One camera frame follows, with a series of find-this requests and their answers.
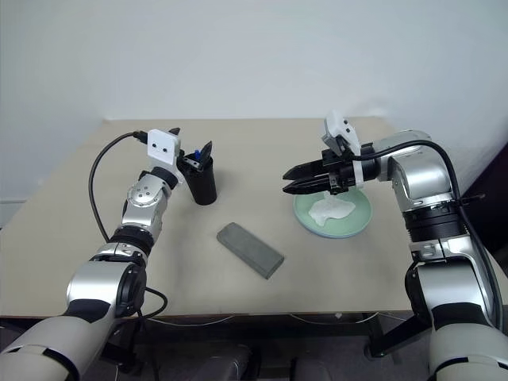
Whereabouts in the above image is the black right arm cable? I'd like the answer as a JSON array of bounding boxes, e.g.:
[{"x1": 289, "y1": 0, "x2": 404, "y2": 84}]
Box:
[{"x1": 359, "y1": 140, "x2": 508, "y2": 330}]

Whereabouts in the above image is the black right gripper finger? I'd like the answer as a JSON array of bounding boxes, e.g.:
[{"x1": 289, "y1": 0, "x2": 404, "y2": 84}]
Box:
[
  {"x1": 282, "y1": 158, "x2": 330, "y2": 180},
  {"x1": 282, "y1": 174, "x2": 333, "y2": 195}
]

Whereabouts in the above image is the black plastic cup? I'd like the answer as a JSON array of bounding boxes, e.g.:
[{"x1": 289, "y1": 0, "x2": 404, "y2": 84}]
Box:
[{"x1": 177, "y1": 152, "x2": 218, "y2": 206}]

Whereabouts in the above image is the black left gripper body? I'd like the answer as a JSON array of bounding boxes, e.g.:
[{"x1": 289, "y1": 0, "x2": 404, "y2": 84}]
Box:
[{"x1": 176, "y1": 148, "x2": 202, "y2": 174}]

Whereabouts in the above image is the black table leg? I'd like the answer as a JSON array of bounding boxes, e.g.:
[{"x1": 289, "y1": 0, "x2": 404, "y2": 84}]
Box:
[
  {"x1": 98, "y1": 317, "x2": 144, "y2": 374},
  {"x1": 364, "y1": 309, "x2": 430, "y2": 358}
]

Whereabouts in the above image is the grey glasses case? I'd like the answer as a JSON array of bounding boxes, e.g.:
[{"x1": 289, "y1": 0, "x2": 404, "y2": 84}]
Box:
[{"x1": 216, "y1": 221, "x2": 286, "y2": 281}]

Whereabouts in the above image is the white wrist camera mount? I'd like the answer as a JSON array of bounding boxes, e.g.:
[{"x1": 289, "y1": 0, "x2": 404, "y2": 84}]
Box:
[
  {"x1": 321, "y1": 110, "x2": 365, "y2": 187},
  {"x1": 145, "y1": 129, "x2": 186, "y2": 186}
]

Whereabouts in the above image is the green plate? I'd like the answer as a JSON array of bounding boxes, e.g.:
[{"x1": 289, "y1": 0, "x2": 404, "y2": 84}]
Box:
[{"x1": 292, "y1": 186, "x2": 373, "y2": 238}]

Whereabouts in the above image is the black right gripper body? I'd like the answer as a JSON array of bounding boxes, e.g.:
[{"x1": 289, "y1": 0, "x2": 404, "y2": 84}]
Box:
[{"x1": 320, "y1": 137, "x2": 358, "y2": 196}]

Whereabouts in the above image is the grey patterned rounded shape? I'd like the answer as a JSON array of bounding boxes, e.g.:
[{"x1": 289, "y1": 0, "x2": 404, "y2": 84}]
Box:
[{"x1": 158, "y1": 343, "x2": 263, "y2": 381}]

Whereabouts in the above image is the thin white cable under table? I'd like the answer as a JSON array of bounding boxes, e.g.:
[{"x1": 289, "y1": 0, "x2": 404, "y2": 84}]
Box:
[{"x1": 149, "y1": 314, "x2": 236, "y2": 325}]

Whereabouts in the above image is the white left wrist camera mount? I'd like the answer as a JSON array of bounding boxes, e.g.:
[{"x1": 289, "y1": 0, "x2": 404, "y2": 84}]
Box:
[{"x1": 145, "y1": 129, "x2": 186, "y2": 186}]

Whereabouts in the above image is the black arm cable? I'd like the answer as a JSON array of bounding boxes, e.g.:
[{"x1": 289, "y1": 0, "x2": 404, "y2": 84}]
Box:
[
  {"x1": 89, "y1": 130, "x2": 168, "y2": 321},
  {"x1": 359, "y1": 140, "x2": 508, "y2": 330}
]

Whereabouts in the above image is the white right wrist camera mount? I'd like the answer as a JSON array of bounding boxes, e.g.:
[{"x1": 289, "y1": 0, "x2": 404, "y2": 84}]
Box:
[{"x1": 321, "y1": 110, "x2": 365, "y2": 187}]

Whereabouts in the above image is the white tissue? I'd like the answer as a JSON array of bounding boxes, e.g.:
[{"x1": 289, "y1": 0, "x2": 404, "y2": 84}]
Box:
[{"x1": 309, "y1": 193, "x2": 357, "y2": 228}]

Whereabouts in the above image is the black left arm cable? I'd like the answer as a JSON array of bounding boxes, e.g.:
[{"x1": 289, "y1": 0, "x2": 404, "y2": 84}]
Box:
[{"x1": 89, "y1": 130, "x2": 168, "y2": 321}]

